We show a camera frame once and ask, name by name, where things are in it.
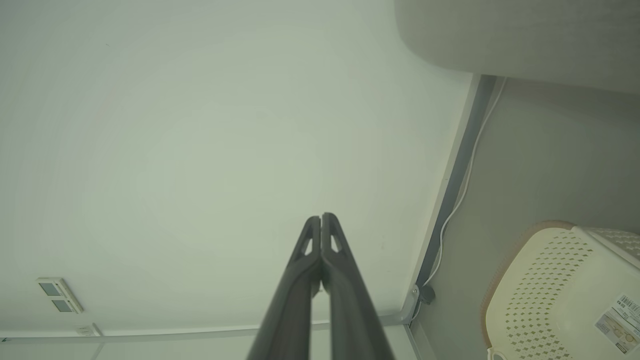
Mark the black frame foot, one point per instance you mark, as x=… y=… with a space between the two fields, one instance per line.
x=427 y=295

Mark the cream perforated laundry basket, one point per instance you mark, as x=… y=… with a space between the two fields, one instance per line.
x=550 y=290

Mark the white barcode sticker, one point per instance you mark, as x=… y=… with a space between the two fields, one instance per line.
x=620 y=325

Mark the small white wall plate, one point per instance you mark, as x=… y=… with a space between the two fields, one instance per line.
x=86 y=330

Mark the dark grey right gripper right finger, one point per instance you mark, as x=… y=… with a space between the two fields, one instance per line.
x=352 y=310

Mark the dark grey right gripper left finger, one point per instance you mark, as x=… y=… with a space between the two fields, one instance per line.
x=290 y=305

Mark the grey metal frame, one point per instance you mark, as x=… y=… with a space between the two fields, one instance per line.
x=200 y=332

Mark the grey upholstered furniture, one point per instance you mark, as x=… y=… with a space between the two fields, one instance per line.
x=525 y=35

